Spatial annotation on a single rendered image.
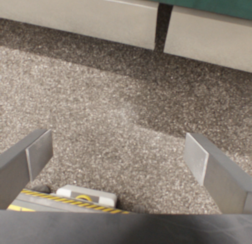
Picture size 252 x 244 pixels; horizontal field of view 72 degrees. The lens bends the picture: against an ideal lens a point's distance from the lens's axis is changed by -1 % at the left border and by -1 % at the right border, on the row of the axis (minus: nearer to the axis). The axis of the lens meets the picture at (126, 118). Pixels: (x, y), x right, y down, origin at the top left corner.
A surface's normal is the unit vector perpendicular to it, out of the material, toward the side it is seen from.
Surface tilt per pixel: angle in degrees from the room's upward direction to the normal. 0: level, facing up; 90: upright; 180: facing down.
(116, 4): 90
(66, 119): 0
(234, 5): 93
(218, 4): 94
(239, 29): 90
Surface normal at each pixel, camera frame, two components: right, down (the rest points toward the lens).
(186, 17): -0.29, 0.95
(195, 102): -0.11, -0.13
